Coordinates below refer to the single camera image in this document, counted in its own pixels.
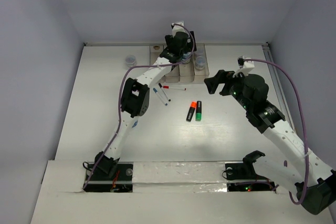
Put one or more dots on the green highlighter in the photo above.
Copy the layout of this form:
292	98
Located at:
198	116

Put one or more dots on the blue capped white marker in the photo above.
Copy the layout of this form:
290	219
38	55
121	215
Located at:
160	97

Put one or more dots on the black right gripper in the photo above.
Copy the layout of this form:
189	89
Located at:
212	82

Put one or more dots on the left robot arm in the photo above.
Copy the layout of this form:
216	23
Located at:
134	97

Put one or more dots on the clear four-compartment organizer tray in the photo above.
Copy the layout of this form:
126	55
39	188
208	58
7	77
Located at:
187	73

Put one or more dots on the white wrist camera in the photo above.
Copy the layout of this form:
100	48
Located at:
177	27
246	65

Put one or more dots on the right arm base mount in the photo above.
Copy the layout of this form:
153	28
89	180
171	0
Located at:
241	178

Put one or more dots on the blue cleaning gel jar back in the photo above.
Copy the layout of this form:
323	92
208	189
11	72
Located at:
187	57

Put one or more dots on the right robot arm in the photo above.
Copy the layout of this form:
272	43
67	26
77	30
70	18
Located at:
311	180

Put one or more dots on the black capped white marker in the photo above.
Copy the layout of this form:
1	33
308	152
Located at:
165	94

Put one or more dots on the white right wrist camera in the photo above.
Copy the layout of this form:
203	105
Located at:
246	65

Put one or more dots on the orange highlighter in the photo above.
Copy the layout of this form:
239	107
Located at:
191	111

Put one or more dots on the white foam front board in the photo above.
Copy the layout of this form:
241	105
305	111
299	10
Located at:
163	192

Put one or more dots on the blue cleaning gel jar front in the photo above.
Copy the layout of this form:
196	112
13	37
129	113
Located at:
135	123

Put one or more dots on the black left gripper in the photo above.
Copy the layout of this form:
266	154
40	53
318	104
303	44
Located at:
188	45

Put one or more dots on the red capped white marker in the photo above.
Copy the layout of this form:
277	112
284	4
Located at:
174	88

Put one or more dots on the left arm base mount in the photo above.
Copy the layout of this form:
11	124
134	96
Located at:
119	182

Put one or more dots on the blue cleaning gel jar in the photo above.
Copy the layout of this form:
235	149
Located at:
135	123
187	57

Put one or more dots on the metal rail right side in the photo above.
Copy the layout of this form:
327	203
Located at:
283	105

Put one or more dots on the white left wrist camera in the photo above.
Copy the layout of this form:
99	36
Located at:
177	27

